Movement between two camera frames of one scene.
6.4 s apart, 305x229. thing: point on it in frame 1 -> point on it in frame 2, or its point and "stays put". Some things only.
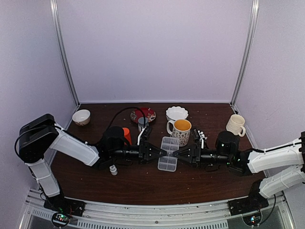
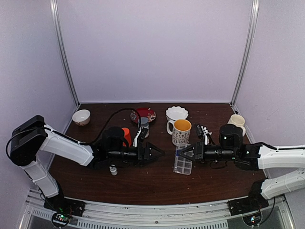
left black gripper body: x=142 y=154 stays put
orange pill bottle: x=127 y=135 stays put
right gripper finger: x=186 y=158 stays put
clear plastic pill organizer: x=168 y=162 -> x=182 y=163
